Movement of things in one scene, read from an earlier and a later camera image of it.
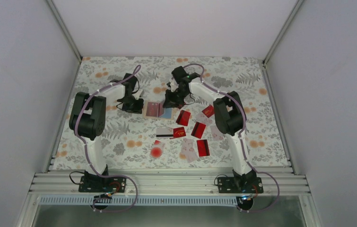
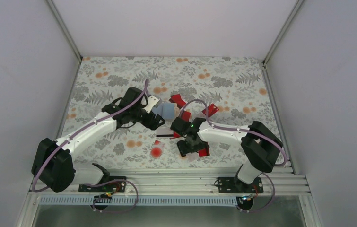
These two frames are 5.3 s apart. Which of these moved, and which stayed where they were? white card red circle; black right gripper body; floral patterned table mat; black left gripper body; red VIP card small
Moved: black left gripper body; black right gripper body
Stayed: floral patterned table mat; red VIP card small; white card red circle
